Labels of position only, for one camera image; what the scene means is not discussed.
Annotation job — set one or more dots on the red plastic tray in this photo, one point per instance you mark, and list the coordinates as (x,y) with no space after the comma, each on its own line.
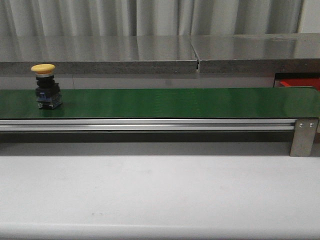
(301,82)

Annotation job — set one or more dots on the green conveyor belt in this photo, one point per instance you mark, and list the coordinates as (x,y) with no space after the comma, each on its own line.
(187,103)

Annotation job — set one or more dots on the stainless steel counter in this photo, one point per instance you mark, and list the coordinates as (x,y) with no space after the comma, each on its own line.
(94,55)
(257,53)

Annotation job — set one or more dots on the left stainless steel counter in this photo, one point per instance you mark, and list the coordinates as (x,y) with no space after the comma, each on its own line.
(94,55)

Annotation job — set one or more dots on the aluminium conveyor side rail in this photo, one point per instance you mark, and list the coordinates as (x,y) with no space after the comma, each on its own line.
(144,124)

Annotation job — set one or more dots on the steel conveyor support bracket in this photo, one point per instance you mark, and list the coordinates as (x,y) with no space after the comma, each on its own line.
(303,137)

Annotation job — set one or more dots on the right stainless steel counter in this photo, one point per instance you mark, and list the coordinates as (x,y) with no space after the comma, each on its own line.
(257,53)

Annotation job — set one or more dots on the grey pleated curtain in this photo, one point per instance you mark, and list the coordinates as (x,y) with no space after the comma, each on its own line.
(21,18)

